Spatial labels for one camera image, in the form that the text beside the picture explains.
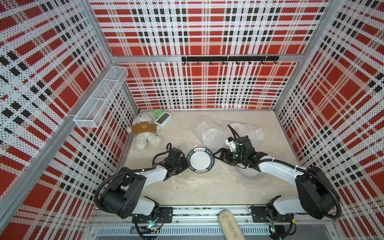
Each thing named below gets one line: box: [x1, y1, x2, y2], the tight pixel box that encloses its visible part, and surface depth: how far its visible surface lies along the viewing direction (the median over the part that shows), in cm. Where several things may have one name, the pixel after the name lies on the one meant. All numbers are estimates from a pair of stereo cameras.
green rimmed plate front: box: [187, 147, 215, 174], surface depth 95 cm
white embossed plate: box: [201, 128, 225, 152], surface depth 103 cm
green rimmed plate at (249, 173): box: [236, 165, 265, 180], surface depth 86 cm
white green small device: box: [154, 111, 172, 129], surface depth 113 cm
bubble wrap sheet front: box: [169, 165, 241, 191], surface depth 86 cm
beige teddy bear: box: [127, 113, 163, 150], surface depth 101 cm
